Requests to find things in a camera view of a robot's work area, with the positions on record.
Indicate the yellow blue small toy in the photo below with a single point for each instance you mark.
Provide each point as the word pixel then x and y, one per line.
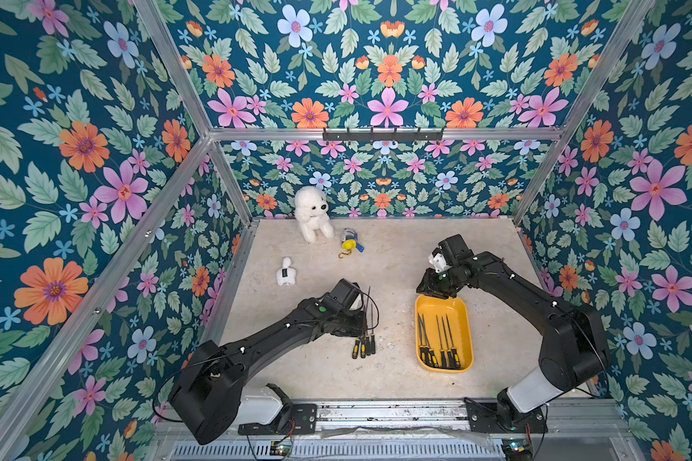
pixel 350 243

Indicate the white plush seal toy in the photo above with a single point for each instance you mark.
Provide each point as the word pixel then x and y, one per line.
pixel 312 213

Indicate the small white robot figurine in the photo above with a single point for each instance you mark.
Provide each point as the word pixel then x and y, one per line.
pixel 286 275

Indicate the black wall hook rail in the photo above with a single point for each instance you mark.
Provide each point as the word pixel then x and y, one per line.
pixel 373 134

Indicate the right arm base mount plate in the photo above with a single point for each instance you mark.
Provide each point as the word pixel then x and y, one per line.
pixel 493 417

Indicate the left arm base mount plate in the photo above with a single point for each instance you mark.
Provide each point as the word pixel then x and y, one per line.
pixel 293 419

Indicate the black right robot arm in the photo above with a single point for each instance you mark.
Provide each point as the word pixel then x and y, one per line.
pixel 573 344

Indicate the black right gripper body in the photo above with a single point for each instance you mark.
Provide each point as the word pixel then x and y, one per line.
pixel 435 285

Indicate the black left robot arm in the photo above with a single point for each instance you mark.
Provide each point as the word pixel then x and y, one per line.
pixel 208 393

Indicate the yellow plastic storage tray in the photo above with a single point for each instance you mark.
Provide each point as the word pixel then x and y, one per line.
pixel 429 307

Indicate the file tool yellow-black handle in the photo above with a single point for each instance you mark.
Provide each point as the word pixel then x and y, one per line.
pixel 432 355
pixel 424 354
pixel 442 355
pixel 446 344
pixel 454 352
pixel 364 347
pixel 372 337
pixel 356 352

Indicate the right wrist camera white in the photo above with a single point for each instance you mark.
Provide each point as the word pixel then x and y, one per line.
pixel 438 262

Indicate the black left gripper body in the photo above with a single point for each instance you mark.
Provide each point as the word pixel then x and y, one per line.
pixel 349 325

